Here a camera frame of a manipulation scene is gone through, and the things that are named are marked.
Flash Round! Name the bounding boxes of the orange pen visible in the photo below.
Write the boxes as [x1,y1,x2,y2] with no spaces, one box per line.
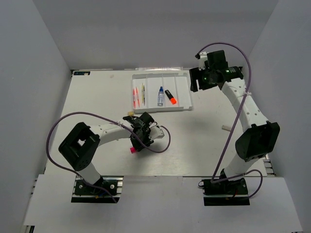
[135,87,140,108]

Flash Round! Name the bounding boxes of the pink highlighter black cap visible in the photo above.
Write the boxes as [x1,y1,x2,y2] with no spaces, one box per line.
[130,147,137,154]

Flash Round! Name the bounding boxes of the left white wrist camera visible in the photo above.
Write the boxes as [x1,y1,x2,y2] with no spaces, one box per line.
[149,127,165,140]

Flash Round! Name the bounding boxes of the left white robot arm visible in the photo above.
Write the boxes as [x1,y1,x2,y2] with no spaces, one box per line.
[58,113,155,194]

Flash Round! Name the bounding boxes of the orange highlighter black cap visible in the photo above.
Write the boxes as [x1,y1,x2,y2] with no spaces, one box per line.
[165,90,177,105]

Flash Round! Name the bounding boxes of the white eraser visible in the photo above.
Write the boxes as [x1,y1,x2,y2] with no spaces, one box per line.
[222,125,231,132]

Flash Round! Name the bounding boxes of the pink pen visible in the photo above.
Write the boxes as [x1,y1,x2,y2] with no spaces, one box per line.
[132,88,136,109]

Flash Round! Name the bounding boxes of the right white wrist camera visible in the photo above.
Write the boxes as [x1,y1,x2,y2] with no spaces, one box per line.
[196,51,208,71]

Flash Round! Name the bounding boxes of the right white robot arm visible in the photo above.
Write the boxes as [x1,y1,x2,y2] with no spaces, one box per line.
[190,50,280,194]

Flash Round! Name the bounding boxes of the small blue-capped bottle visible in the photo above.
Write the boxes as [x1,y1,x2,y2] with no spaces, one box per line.
[157,86,164,106]

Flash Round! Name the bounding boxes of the white compartment tray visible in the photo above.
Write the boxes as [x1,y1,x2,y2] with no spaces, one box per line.
[132,73,193,114]

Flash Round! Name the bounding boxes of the yellow pen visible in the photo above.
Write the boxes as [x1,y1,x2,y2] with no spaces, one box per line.
[141,83,145,105]

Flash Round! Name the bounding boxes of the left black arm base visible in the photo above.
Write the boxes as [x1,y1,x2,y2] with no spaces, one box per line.
[71,176,123,204]

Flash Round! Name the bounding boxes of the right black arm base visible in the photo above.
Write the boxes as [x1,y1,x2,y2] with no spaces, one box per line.
[198,178,250,206]

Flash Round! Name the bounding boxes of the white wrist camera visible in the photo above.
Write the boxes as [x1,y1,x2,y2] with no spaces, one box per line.
[149,127,165,140]
[196,51,208,71]

